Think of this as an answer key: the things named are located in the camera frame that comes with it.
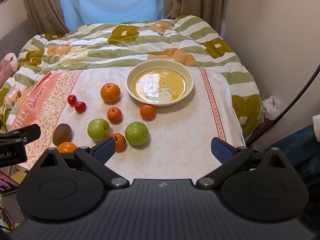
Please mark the brown kiwi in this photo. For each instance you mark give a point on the brown kiwi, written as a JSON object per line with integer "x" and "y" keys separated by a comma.
{"x": 62, "y": 134}

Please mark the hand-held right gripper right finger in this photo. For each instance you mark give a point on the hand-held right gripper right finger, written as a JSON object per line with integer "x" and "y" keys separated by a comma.
{"x": 221, "y": 150}

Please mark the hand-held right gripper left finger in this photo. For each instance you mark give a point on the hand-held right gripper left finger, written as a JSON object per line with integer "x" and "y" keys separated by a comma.
{"x": 106, "y": 149}

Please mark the green striped floral quilt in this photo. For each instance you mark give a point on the green striped floral quilt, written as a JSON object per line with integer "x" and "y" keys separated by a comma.
{"x": 112, "y": 47}

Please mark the green apple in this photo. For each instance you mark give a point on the green apple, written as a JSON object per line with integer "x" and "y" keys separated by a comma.
{"x": 136, "y": 134}
{"x": 98, "y": 130}

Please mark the grey bed headboard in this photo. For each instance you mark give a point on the grey bed headboard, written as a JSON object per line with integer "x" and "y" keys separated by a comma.
{"x": 12, "y": 32}

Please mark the pink plush toy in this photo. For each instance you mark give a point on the pink plush toy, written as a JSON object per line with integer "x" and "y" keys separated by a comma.
{"x": 7, "y": 66}

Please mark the cream plate with cartoon print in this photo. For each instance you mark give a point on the cream plate with cartoon print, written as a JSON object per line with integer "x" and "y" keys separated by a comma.
{"x": 160, "y": 87}

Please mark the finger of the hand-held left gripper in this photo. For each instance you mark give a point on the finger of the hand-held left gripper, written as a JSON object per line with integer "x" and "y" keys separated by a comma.
{"x": 27, "y": 132}

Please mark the light-skinned orange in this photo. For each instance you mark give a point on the light-skinned orange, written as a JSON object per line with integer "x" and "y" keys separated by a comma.
{"x": 110, "y": 93}
{"x": 66, "y": 147}

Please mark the beige curtain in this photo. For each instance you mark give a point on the beige curtain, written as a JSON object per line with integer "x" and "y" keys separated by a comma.
{"x": 42, "y": 5}
{"x": 192, "y": 0}

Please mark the tissue packet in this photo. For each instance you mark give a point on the tissue packet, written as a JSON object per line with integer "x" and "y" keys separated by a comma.
{"x": 12, "y": 97}

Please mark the person's blue denim leg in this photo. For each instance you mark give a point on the person's blue denim leg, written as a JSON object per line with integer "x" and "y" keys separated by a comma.
{"x": 297, "y": 147}

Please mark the light blue sheer curtain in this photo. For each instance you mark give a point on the light blue sheer curtain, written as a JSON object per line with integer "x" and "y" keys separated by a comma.
{"x": 110, "y": 2}

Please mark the white plastic bag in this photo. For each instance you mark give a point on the white plastic bag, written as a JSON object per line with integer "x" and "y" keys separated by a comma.
{"x": 271, "y": 107}

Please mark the smartphone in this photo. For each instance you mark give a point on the smartphone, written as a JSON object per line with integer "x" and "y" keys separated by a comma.
{"x": 7, "y": 183}

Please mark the white cloth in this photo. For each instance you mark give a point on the white cloth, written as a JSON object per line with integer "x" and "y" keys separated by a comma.
{"x": 317, "y": 127}

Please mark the small dark tangerine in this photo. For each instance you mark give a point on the small dark tangerine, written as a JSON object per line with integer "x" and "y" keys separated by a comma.
{"x": 114, "y": 115}
{"x": 147, "y": 112}
{"x": 120, "y": 142}

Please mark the red cherry tomato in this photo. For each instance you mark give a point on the red cherry tomato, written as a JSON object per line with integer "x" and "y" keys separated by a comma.
{"x": 71, "y": 100}
{"x": 80, "y": 107}

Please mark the peach floral tablecloth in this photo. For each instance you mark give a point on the peach floral tablecloth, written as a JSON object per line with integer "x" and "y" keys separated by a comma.
{"x": 175, "y": 135}

